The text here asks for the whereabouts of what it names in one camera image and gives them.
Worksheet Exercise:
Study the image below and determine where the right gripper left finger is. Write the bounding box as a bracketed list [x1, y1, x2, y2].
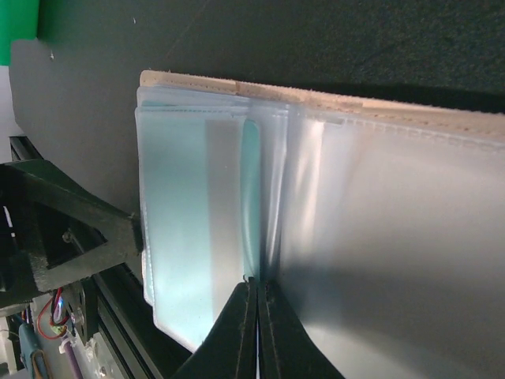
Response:
[174, 278, 257, 378]

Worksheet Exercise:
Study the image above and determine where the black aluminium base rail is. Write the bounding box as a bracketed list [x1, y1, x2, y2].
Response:
[2, 136, 189, 378]

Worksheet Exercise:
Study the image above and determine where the tan card holder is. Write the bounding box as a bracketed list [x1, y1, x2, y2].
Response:
[135, 70, 504, 378]

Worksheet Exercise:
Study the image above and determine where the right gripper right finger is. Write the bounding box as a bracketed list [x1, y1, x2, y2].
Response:
[257, 280, 343, 378]

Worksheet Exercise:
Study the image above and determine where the green bin near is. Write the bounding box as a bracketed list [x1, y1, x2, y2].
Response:
[0, 0, 40, 66]

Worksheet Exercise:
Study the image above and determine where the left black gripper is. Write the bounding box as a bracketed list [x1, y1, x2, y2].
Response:
[1, 159, 143, 308]

